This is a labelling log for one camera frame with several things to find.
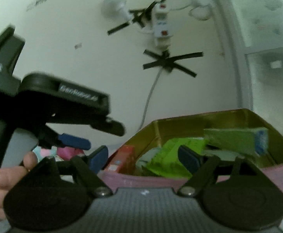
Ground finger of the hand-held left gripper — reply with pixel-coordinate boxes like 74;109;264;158
90;116;126;137
38;124;92;150

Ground white plug adapter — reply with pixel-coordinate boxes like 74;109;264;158
101;0;134;21

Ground bright green packet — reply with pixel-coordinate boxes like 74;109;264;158
143;138;206;178

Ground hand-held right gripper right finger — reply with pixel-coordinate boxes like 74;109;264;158
178;145;261;197

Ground person's left hand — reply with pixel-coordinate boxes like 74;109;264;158
0;152;38;221

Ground crossed black tape strips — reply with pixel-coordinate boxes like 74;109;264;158
129;1;158;29

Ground white power strip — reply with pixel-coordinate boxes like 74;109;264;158
152;2;173;50

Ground pink biscuit box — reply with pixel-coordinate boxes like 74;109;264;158
99;108;283;224

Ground teal and pink plush toy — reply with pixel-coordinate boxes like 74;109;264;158
32;146;66;162

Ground green carton with blue end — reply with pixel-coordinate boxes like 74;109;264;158
203;127;269;156

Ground orange small box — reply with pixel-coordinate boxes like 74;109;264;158
106;145;136;173

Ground pink foil packet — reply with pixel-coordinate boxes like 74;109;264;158
56;147;86;162

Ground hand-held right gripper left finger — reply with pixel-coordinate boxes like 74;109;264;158
34;146;113;197

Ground white window frame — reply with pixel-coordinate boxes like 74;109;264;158
208;0;283;127

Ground grey power cable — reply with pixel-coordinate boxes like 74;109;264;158
138;67;164;132

